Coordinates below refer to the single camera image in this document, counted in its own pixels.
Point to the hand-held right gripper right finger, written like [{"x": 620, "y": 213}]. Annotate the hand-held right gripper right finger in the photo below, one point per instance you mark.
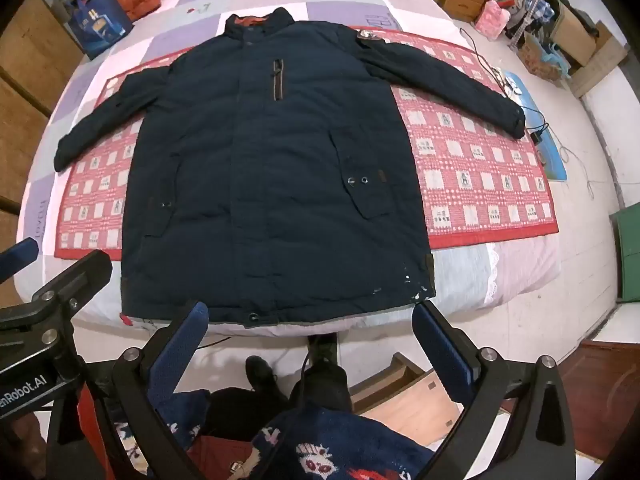
[{"x": 442, "y": 350}]

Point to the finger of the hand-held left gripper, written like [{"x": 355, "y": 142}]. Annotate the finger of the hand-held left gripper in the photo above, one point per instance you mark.
[
  {"x": 75, "y": 272},
  {"x": 20, "y": 257}
]

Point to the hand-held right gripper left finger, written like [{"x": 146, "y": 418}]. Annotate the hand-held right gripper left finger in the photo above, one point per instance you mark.
[{"x": 182, "y": 345}]

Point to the navy padded jacket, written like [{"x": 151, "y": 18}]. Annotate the navy padded jacket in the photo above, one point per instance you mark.
[{"x": 260, "y": 160}]

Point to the pile of mixed clothes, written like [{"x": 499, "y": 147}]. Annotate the pile of mixed clothes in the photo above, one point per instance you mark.
[{"x": 530, "y": 5}]

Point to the wooden drawer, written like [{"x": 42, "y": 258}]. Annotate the wooden drawer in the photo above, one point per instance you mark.
[{"x": 415, "y": 395}]

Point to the person's black shoe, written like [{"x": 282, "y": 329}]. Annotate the person's black shoe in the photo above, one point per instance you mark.
[
  {"x": 260, "y": 375},
  {"x": 322, "y": 347}
]

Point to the red cloth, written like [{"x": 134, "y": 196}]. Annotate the red cloth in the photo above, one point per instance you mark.
[{"x": 87, "y": 420}]

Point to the person's black trouser leg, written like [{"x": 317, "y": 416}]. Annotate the person's black trouser leg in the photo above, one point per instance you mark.
[{"x": 322, "y": 385}]

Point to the person's navy patterned robe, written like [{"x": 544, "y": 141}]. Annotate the person's navy patterned robe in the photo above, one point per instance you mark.
[{"x": 320, "y": 440}]

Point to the red patterned mat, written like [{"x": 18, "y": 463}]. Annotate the red patterned mat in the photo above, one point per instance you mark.
[{"x": 465, "y": 170}]

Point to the wooden wardrobe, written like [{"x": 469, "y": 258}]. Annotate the wooden wardrobe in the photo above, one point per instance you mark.
[{"x": 25, "y": 60}]

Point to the green box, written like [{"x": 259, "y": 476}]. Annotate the green box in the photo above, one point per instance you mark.
[{"x": 627, "y": 230}]

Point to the light blue board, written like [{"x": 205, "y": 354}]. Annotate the light blue board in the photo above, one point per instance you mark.
[{"x": 552, "y": 150}]

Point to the blue shopping bag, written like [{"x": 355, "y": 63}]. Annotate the blue shopping bag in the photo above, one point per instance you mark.
[{"x": 100, "y": 22}]

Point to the light blue plastic bag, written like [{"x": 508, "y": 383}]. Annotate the light blue plastic bag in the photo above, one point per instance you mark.
[{"x": 550, "y": 57}]

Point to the pink plush cloth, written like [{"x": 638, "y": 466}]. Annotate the pink plush cloth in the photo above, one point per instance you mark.
[{"x": 489, "y": 20}]

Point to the cardboard box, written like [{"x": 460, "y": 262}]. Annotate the cardboard box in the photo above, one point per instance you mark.
[{"x": 575, "y": 30}]

